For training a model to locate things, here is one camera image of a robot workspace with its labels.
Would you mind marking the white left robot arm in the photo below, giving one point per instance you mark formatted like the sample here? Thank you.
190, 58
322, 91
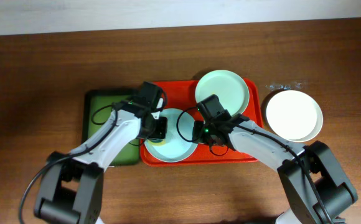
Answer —
71, 188

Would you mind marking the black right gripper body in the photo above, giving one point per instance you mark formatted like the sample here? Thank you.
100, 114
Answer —
202, 136

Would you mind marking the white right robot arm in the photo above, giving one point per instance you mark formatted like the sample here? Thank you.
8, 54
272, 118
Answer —
316, 186

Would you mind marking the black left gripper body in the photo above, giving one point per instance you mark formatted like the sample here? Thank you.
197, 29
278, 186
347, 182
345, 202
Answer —
159, 129

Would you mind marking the yellow green sponge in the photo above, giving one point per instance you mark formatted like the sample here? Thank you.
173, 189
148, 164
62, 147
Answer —
156, 142

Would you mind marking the cream white plate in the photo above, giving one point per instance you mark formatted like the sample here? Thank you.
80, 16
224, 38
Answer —
294, 115

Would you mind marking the mint green plate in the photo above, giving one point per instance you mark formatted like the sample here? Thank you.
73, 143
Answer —
231, 89

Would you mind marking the red tray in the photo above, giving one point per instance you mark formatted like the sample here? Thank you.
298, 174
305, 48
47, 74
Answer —
181, 95

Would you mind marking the green tray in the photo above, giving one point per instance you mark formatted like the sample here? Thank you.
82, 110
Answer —
96, 99

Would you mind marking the light blue plate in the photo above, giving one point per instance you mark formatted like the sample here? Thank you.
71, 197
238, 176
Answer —
175, 149

